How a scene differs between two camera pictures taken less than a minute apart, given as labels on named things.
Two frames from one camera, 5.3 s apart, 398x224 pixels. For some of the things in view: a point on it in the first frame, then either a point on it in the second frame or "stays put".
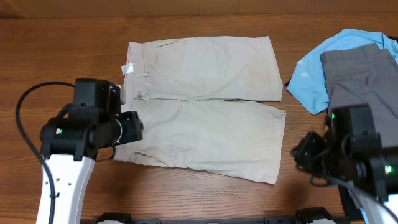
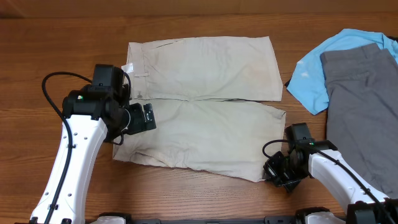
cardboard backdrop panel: [27, 9] stays put
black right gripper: [303, 157] → [270, 170]
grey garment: [365, 75] stays put
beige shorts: [185, 92] stays put
